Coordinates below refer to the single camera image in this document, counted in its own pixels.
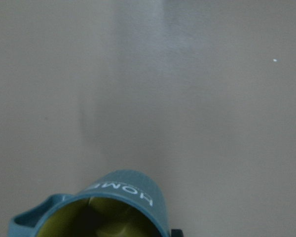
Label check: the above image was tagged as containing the blue cup yellow inside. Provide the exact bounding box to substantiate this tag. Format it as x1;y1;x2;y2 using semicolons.
8;170;170;237

